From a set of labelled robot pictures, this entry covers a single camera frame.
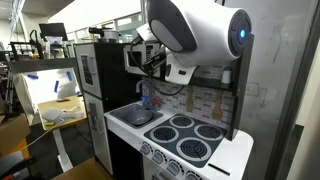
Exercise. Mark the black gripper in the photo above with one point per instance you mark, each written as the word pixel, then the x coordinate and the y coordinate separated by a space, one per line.
pixel 156 62

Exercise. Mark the toy microwave oven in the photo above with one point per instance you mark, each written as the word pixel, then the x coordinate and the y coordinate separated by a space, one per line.
pixel 128 69

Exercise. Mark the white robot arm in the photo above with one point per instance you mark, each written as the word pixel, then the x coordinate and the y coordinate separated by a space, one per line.
pixel 210 30

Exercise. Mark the grey toy faucet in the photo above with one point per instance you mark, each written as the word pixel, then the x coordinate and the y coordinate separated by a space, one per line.
pixel 140 84

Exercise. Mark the blue toy tap knob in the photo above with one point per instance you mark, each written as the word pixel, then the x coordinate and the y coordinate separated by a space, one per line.
pixel 145 99

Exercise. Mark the red toy tap knob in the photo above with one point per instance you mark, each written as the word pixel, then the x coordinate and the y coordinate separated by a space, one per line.
pixel 156 102

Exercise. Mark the black white toy kitchen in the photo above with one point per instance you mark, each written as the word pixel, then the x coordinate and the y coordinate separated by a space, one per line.
pixel 116 73

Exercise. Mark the wooden spoon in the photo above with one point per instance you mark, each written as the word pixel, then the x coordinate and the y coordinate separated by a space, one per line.
pixel 190 100

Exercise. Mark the grey metal bowl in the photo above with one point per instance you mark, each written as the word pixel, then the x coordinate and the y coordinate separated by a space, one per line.
pixel 139 117

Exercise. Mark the white shaker blue cap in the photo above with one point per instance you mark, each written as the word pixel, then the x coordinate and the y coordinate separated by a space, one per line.
pixel 226 77

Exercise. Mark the wooden slotted spatula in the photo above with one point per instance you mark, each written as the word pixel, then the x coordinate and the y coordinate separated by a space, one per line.
pixel 217 108

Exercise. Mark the grey stove knob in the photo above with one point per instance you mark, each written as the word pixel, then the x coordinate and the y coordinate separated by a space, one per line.
pixel 191 176
pixel 158 157
pixel 173 167
pixel 145 149

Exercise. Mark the blue tape strip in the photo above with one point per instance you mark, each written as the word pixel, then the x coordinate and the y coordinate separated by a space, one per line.
pixel 56 86
pixel 69 75
pixel 32 76

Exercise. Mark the wooden desk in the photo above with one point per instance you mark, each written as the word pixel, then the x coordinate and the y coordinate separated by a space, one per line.
pixel 73 103

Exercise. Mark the black monitor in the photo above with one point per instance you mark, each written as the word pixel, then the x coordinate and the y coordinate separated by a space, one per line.
pixel 53 30

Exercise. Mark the white plastic item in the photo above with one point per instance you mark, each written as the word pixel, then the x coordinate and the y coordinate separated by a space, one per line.
pixel 53 114

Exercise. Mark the white panel with tape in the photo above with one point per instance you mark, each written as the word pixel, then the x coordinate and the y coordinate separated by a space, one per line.
pixel 43 88

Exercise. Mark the cardboard box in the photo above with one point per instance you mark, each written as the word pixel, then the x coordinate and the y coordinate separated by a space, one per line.
pixel 13 133

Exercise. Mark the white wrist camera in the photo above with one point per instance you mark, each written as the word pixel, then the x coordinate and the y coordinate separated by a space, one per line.
pixel 146 32

